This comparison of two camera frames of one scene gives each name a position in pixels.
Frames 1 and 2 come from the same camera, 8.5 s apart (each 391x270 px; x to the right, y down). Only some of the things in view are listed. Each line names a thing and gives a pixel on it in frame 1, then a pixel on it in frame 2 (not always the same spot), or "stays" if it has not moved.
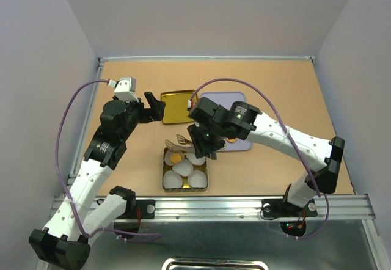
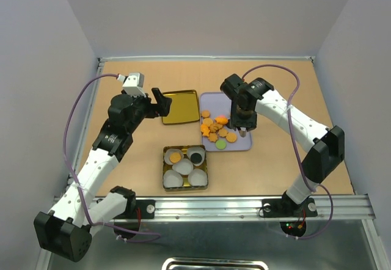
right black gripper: (201, 146) to (236, 120)
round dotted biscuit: (175, 158) stays
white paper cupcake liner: (197, 179) stays
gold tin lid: (176, 107) stays
